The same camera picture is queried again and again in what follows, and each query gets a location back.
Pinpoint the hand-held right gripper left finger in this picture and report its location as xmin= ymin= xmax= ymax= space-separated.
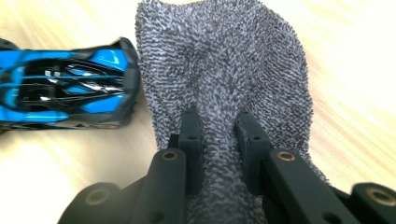
xmin=167 ymin=106 xmax=204 ymax=196

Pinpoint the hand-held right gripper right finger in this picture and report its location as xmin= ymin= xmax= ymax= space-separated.
xmin=233 ymin=111 xmax=272 ymax=196

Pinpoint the grey towel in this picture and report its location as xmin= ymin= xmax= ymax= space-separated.
xmin=134 ymin=0 xmax=330 ymax=224

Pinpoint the blue and black toy car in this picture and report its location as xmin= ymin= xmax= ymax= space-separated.
xmin=0 ymin=36 xmax=141 ymax=132

